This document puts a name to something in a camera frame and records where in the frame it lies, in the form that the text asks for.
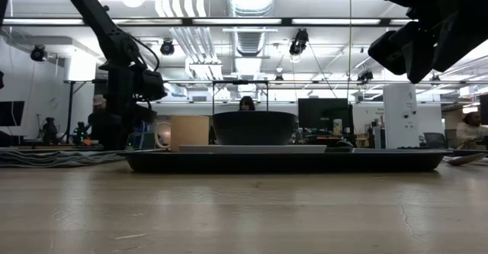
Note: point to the orange cup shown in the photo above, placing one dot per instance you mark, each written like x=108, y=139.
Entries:
x=189, y=132

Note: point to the grey napkin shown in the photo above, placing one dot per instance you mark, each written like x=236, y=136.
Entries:
x=57, y=158

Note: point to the black bowl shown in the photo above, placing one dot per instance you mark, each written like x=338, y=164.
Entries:
x=253, y=128

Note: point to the white round plate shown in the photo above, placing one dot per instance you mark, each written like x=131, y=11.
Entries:
x=312, y=149

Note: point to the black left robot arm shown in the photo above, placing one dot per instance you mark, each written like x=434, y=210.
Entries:
x=99, y=17

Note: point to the black rectangular tray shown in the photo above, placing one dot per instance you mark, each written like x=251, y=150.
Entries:
x=286, y=163

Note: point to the person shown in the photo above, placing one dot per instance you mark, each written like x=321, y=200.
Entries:
x=100, y=101
x=247, y=103
x=470, y=132

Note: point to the black tripod stand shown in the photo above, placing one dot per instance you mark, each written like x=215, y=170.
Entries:
x=71, y=109

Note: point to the black ceiling spotlight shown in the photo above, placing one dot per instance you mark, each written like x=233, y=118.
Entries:
x=167, y=48
x=39, y=53
x=299, y=42
x=365, y=76

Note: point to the white cabinet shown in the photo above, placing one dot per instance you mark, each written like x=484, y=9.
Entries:
x=400, y=113

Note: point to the grey office chair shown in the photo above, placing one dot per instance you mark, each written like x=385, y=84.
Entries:
x=434, y=139

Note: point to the pale bottle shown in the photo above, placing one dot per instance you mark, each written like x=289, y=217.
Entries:
x=337, y=127

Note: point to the black monitor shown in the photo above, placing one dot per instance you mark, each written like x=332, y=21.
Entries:
x=324, y=113

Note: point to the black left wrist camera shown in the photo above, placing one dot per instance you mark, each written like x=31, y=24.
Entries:
x=154, y=86

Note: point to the black wall screen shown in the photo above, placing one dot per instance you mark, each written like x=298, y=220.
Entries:
x=11, y=113

